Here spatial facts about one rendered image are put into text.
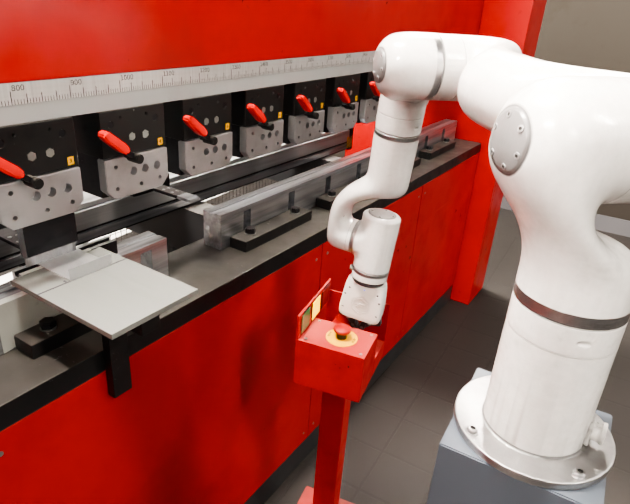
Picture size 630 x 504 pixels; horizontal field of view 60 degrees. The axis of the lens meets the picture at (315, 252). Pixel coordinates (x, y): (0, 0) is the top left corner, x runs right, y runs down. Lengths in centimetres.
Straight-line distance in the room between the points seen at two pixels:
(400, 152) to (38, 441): 82
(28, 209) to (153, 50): 37
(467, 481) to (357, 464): 134
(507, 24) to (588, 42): 177
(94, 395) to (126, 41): 64
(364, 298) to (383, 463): 94
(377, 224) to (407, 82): 39
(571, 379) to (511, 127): 28
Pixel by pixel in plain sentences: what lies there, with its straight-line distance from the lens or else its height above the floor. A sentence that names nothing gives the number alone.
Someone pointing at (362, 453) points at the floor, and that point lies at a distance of 209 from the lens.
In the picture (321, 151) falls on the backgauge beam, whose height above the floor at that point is 91.
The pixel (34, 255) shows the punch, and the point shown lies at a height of 102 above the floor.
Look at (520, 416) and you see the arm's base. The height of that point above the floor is 106.
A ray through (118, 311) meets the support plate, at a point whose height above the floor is 100.
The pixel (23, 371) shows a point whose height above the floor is 87.
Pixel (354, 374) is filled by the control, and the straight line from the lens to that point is 122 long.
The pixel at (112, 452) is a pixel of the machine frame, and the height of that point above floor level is 64.
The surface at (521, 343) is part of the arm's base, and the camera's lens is 65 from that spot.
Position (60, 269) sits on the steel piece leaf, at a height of 100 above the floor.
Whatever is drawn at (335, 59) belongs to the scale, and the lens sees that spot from 164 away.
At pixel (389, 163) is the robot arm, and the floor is 119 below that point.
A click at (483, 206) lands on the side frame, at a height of 57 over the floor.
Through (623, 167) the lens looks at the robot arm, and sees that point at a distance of 55.
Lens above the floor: 147
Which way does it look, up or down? 25 degrees down
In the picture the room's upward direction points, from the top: 4 degrees clockwise
